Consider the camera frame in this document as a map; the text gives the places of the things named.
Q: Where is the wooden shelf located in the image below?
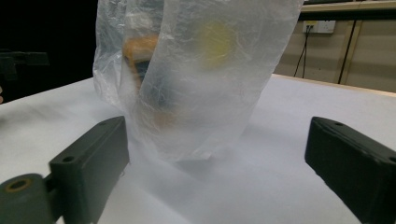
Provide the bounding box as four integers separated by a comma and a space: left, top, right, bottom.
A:
298, 0, 396, 21

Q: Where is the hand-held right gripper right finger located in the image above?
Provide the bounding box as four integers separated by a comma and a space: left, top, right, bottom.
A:
304, 116, 396, 224

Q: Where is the clear plastic bag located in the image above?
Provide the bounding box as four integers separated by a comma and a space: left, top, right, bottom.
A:
92, 0, 305, 162

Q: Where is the yellow round object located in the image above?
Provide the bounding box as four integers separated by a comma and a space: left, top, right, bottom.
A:
199, 21, 233, 70

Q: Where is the white wall socket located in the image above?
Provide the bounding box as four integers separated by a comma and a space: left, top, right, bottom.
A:
302, 20, 336, 35

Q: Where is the orange and blue packet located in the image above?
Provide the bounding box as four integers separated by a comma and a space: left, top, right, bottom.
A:
121, 33, 161, 91

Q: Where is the black cable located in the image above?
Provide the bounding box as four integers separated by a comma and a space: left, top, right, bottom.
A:
293, 25, 313, 78
337, 20, 358, 85

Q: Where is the black metal stand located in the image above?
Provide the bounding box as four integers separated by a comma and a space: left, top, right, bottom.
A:
0, 49, 50, 82

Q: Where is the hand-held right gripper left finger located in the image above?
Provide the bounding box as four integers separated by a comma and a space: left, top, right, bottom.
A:
49, 116, 131, 224

